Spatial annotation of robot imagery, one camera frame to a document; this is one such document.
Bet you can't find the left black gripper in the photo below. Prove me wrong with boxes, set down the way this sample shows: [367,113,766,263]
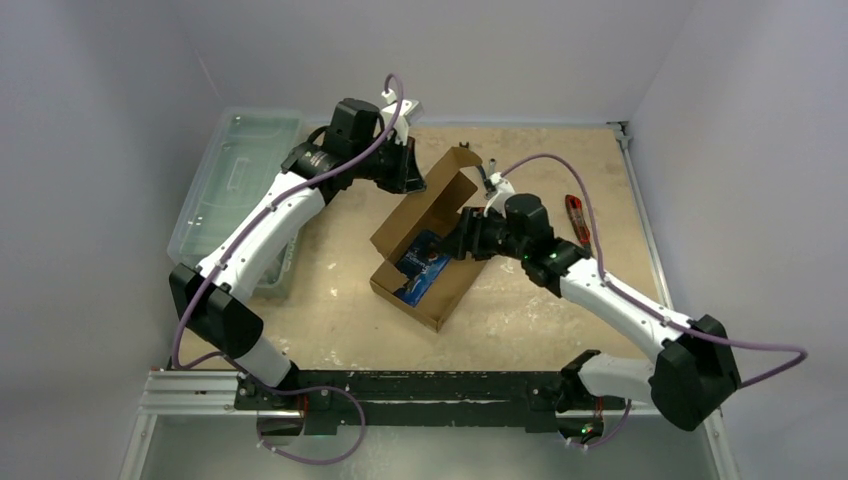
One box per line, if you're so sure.
[351,131,426,194]

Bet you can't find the brown cardboard express box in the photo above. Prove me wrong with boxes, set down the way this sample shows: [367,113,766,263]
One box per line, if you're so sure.
[368,146,490,334]

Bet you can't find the blue blister pack item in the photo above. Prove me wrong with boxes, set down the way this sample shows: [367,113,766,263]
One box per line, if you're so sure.
[394,230,452,307]

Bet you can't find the red black utility knife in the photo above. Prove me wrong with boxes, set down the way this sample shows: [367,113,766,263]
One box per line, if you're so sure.
[564,194,592,255]

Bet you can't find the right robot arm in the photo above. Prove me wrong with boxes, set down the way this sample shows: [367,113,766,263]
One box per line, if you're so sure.
[441,194,742,431]

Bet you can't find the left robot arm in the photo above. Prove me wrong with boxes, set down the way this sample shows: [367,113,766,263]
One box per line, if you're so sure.
[169,89,426,409]

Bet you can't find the small silver wrench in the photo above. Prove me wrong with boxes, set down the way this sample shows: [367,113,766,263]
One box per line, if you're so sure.
[483,158,497,198]

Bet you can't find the clear plastic storage bin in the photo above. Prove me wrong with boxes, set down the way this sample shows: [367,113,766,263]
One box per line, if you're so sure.
[167,107,303,266]

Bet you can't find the blue handled pliers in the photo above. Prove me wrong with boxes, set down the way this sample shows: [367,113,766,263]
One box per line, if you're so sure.
[457,142,488,189]

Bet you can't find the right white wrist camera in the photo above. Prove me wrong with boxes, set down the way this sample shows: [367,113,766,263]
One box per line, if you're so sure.
[483,172,516,217]

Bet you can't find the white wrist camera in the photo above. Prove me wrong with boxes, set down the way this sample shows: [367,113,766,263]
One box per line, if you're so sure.
[380,89,424,146]
[483,172,516,217]

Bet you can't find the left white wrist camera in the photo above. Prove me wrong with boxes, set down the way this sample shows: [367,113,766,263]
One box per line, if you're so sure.
[380,89,424,146]

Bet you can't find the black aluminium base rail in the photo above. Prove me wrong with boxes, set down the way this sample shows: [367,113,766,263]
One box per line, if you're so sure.
[139,369,720,439]

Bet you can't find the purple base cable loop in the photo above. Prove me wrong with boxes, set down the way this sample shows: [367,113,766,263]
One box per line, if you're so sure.
[255,386,368,466]

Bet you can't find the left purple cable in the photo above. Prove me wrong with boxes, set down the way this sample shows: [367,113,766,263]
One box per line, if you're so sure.
[170,72,407,372]

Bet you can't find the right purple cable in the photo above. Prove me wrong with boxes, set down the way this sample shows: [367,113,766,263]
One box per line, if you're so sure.
[493,153,810,391]

